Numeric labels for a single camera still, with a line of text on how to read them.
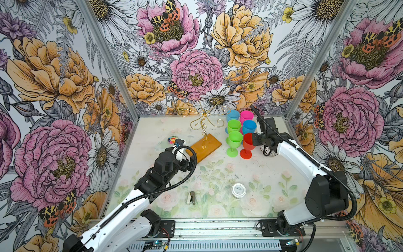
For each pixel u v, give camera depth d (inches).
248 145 34.1
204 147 40.3
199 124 28.7
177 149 24.4
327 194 17.0
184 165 27.4
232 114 41.0
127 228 22.3
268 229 29.0
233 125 40.8
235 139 37.4
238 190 31.4
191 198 32.6
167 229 29.0
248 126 38.4
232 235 28.9
